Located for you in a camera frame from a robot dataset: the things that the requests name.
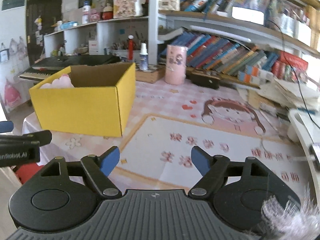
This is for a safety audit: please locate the pink plush pig toy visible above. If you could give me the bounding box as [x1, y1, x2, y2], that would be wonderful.
[40, 74, 74, 89]

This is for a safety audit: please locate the pink cartoon desk mat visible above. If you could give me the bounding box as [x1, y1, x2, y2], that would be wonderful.
[22, 78, 313, 205]

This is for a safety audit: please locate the yellow cardboard box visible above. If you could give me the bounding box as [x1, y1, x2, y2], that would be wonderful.
[29, 62, 136, 137]

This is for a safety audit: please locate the black electronic keyboard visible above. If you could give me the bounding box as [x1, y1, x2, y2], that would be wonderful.
[18, 55, 120, 82]

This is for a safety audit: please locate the black brown desk organizer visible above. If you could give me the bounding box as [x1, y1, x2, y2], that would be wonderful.
[189, 70, 221, 89]

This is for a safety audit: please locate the white desk lamp base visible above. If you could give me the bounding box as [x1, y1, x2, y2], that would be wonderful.
[286, 108, 320, 188]

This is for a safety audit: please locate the pile of papers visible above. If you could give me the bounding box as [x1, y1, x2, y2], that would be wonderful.
[237, 77, 319, 114]

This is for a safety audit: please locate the pink cylindrical humidifier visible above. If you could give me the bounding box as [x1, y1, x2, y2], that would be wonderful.
[165, 45, 188, 86]

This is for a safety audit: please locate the wooden chessboard box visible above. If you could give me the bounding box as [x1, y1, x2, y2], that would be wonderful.
[136, 64, 165, 83]

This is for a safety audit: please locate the white spray bottle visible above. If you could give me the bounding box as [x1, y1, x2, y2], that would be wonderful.
[139, 43, 149, 71]

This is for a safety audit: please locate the white bookshelf unit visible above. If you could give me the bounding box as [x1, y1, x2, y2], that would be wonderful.
[44, 0, 319, 64]

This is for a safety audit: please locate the pink floral ceramic figure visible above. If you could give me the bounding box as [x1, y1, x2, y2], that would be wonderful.
[113, 0, 145, 18]

